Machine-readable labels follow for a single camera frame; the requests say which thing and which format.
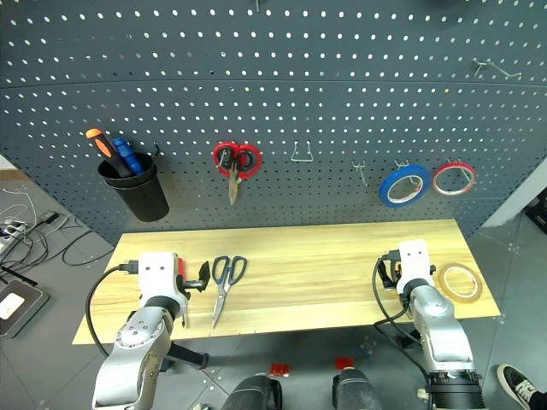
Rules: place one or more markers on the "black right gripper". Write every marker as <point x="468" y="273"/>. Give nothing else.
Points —
<point x="396" y="288"/>

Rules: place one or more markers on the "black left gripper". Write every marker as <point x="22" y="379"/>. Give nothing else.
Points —
<point x="192" y="285"/>

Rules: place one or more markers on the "clear yellowish tape roll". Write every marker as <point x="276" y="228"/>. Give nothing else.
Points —
<point x="476" y="286"/>

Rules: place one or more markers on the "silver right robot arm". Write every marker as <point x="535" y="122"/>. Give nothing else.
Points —
<point x="440" y="324"/>

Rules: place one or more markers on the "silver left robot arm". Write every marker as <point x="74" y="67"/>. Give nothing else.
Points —
<point x="137" y="341"/>

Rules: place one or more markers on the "dark grey metal pegboard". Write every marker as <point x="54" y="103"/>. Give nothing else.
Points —
<point x="299" y="64"/>

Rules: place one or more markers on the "blue tape roll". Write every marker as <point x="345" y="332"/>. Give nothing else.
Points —
<point x="384" y="192"/>

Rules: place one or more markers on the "black plastic cup holder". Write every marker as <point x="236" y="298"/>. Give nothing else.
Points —
<point x="141" y="196"/>

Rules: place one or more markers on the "red tape roll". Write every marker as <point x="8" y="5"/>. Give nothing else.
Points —
<point x="434" y="181"/>

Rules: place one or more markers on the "small silver double hook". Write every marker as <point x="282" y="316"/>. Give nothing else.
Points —
<point x="361" y="173"/>

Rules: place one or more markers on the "dark rounded shape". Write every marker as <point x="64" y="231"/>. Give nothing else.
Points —
<point x="357" y="390"/>
<point x="252" y="393"/>

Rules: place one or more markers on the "black box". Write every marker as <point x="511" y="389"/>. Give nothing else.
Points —
<point x="537" y="215"/>

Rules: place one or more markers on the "orange and black screwdriver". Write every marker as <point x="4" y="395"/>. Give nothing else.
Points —
<point x="102" y="147"/>

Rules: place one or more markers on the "black power adapter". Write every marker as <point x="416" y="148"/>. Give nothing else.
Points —
<point x="50" y="218"/>

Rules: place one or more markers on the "black shoe with white sole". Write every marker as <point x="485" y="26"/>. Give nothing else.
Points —
<point x="517" y="382"/>

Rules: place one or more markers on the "dark laptop with white label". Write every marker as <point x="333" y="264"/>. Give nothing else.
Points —
<point x="25" y="307"/>

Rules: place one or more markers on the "black flat bar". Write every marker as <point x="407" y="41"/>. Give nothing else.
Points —
<point x="19" y="277"/>

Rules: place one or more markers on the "white power strip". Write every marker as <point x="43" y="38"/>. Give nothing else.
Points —
<point x="8" y="232"/>

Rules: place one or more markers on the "long silver pegboard hook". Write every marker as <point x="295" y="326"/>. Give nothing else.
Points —
<point x="495" y="67"/>

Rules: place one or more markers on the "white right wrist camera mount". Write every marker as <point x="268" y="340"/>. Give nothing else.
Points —
<point x="414" y="265"/>

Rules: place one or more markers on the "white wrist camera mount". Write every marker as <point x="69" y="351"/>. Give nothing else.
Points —
<point x="158" y="277"/>
<point x="414" y="265"/>

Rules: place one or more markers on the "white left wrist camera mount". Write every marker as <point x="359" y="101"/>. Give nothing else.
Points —
<point x="158" y="277"/>

